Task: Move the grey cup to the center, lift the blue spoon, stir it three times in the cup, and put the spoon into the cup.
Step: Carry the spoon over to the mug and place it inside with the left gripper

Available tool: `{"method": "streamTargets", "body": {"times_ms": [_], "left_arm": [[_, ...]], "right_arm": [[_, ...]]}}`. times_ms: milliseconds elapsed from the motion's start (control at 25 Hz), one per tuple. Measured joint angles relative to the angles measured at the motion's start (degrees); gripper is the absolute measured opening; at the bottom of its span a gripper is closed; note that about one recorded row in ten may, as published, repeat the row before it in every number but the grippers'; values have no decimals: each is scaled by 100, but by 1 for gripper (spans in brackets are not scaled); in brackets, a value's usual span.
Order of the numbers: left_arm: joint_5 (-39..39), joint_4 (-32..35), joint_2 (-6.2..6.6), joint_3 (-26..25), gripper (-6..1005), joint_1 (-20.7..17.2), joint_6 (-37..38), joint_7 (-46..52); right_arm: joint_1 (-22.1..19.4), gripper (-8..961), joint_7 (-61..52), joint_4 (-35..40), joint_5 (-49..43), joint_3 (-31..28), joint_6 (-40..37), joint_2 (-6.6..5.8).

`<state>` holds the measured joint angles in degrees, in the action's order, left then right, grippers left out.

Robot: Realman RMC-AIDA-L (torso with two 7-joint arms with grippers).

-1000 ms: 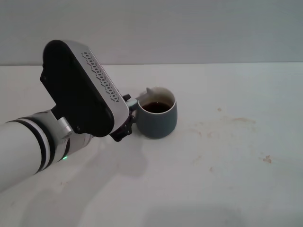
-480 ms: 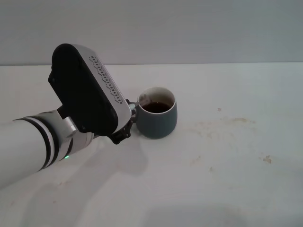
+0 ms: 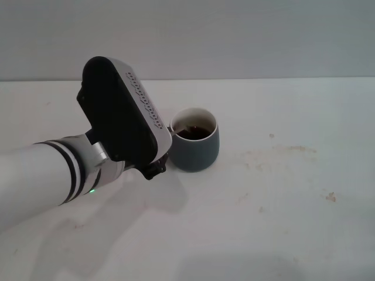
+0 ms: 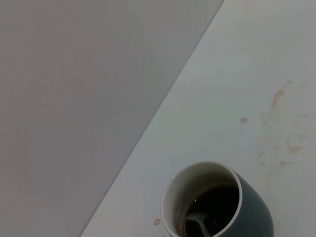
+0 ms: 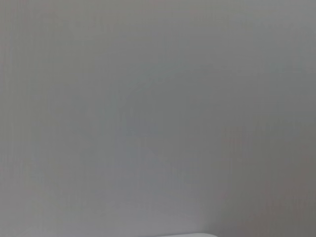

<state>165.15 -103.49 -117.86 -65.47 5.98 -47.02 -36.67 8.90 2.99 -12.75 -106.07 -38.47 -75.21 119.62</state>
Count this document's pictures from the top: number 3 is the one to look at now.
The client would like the dark coffee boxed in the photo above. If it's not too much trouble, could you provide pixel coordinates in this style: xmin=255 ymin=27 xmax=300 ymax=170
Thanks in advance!
xmin=176 ymin=125 xmax=212 ymax=140

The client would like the grey ceramic cup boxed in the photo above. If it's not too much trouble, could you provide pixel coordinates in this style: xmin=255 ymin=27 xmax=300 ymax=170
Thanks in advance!
xmin=167 ymin=107 xmax=220 ymax=173

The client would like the black and white wrist camera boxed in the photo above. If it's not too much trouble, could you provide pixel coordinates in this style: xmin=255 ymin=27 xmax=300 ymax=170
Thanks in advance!
xmin=76 ymin=56 xmax=172 ymax=163

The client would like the spoon with light blue handle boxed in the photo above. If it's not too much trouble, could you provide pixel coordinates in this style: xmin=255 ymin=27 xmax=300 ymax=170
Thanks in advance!
xmin=171 ymin=124 xmax=192 ymax=138

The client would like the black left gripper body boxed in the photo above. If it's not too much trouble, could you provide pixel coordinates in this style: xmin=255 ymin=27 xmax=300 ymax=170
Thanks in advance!
xmin=122 ymin=151 xmax=170 ymax=181

